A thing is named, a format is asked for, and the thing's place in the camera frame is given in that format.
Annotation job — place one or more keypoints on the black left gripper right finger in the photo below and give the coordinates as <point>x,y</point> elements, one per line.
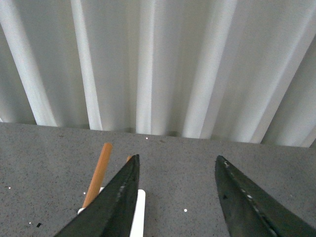
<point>249,211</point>

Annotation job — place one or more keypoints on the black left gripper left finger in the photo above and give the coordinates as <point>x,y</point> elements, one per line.
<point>126,178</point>

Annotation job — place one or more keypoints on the white towel rack base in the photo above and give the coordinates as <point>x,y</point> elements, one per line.
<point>138,212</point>

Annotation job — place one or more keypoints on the left wooden rack rod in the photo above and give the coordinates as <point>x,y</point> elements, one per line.
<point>98,175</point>

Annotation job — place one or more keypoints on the wooden rack rod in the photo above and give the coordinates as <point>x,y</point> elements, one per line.
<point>98,175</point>
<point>128,158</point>

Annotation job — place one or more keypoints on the right wooden rack rod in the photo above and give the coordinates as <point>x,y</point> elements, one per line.
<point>128,158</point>

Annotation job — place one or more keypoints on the white pleated curtain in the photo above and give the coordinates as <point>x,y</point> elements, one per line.
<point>236,70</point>

